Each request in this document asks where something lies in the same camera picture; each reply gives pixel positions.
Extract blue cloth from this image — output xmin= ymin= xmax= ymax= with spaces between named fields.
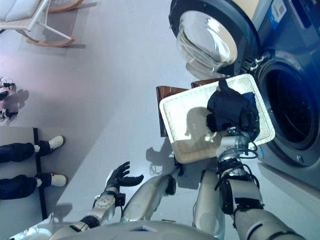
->
xmin=241 ymin=92 xmax=258 ymax=112

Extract round glass washer door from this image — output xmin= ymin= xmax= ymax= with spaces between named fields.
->
xmin=167 ymin=0 xmax=261 ymax=76

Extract black floor strip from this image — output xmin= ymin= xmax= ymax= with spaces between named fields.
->
xmin=32 ymin=127 xmax=48 ymax=221

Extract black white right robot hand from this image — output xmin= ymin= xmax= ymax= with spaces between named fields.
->
xmin=226 ymin=104 xmax=261 ymax=142

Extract grey robot on floor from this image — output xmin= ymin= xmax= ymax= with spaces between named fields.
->
xmin=0 ymin=76 xmax=20 ymax=121

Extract grey chair cushion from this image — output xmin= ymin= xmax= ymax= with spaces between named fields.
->
xmin=0 ymin=0 xmax=46 ymax=23

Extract brown stool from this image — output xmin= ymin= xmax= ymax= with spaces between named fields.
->
xmin=156 ymin=79 xmax=226 ymax=137

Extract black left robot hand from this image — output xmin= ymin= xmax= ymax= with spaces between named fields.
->
xmin=104 ymin=161 xmax=145 ymax=193

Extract grey front-load washing machine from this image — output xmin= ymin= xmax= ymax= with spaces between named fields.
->
xmin=246 ymin=0 xmax=320 ymax=176

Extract large dark cloth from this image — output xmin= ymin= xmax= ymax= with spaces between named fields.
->
xmin=206 ymin=79 xmax=248 ymax=121

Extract silver robot leg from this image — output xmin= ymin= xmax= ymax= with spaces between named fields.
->
xmin=121 ymin=166 xmax=186 ymax=223
xmin=193 ymin=168 xmax=226 ymax=238

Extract white wicker basket tray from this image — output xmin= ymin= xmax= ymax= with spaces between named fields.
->
xmin=159 ymin=73 xmax=276 ymax=165

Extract seated person dark trousers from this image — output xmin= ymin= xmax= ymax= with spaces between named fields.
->
xmin=0 ymin=135 xmax=68 ymax=201

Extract white appliance enclosure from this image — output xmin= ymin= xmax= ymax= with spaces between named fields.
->
xmin=257 ymin=162 xmax=320 ymax=208

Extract silver left robot leg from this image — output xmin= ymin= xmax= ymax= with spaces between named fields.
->
xmin=121 ymin=166 xmax=186 ymax=223

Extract silver robot torso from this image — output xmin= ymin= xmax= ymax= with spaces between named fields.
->
xmin=49 ymin=219 xmax=226 ymax=240

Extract silver right robot leg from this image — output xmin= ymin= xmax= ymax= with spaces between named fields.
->
xmin=193 ymin=168 xmax=226 ymax=238

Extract white rounded device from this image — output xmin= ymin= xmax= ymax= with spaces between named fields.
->
xmin=9 ymin=219 xmax=57 ymax=240

